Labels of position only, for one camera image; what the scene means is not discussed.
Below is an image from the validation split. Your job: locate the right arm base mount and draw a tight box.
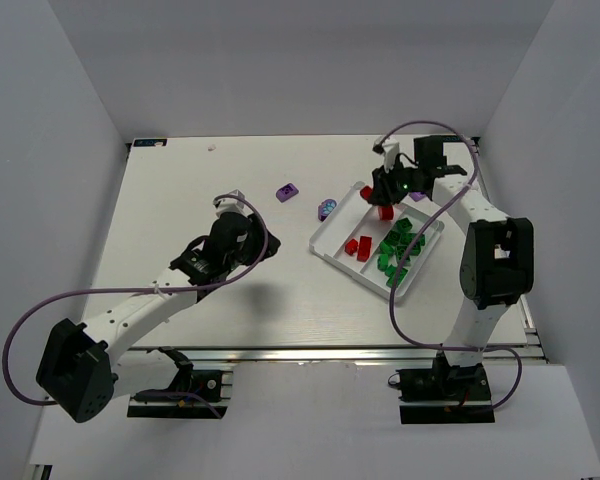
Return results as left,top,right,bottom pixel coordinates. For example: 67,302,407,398
388,352,495,425

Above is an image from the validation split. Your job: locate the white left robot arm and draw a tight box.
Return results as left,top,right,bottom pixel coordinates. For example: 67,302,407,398
36,212,281,423

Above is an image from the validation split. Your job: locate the red and green lego stack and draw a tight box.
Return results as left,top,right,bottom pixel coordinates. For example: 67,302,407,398
356,236,372,262

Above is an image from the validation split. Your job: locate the purple arch lego brick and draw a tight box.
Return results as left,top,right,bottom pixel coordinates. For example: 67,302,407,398
275,183,299,203

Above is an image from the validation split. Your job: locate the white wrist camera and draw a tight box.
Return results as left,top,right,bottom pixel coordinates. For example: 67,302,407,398
372,138,400,172
213,189,245,217

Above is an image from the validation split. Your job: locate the white three-compartment tray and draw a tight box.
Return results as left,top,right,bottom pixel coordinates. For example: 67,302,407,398
309,181,429,299

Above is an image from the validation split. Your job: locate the red lego brick top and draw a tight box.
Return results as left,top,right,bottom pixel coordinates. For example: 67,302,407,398
360,186,372,202

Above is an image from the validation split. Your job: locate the aluminium table edge rail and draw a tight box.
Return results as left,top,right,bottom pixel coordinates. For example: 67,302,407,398
129,344,546,365

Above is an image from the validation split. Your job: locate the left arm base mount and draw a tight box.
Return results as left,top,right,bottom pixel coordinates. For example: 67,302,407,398
124,347,233,420

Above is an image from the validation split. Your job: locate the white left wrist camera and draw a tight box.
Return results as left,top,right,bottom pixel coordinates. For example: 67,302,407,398
213,189,245,217

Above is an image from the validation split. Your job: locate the purple paw print lego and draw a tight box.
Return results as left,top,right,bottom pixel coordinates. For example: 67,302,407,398
318,199,337,221

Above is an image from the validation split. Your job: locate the small green lego brick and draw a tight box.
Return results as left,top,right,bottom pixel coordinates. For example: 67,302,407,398
386,275,400,288

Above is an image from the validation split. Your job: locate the blue label corner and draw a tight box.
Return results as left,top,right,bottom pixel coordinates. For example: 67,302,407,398
442,135,464,143
132,138,167,148

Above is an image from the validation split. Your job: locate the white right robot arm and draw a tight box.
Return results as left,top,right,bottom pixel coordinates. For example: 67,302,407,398
367,135,534,377

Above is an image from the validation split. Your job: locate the green 2x2 lego brick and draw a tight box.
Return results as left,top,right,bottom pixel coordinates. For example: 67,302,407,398
395,245,411,265

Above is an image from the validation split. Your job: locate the small red lego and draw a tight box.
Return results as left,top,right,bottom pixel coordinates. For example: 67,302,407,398
344,238,359,256

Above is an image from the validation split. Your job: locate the green lego from stack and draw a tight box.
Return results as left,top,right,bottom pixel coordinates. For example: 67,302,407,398
410,234,426,256

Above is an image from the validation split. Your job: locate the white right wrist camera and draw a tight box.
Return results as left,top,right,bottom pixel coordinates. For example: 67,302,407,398
372,138,400,172

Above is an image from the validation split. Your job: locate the blue label right corner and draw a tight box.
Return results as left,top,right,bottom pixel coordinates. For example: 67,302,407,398
442,135,464,143

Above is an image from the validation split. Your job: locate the blue label left corner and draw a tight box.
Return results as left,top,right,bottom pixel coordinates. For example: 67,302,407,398
132,138,167,148

